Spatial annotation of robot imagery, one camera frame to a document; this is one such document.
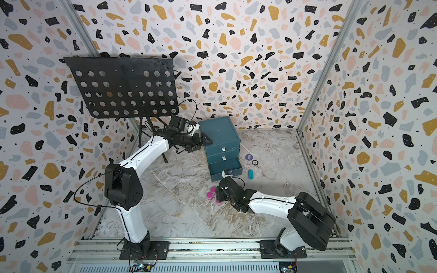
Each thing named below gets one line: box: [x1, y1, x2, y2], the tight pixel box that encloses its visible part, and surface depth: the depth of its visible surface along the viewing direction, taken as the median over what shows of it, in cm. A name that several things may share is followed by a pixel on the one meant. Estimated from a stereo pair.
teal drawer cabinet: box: [198, 116, 243, 182], surface depth 93 cm
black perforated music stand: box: [63, 56, 180, 148], surface depth 74 cm
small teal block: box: [248, 169, 255, 180], surface depth 100 cm
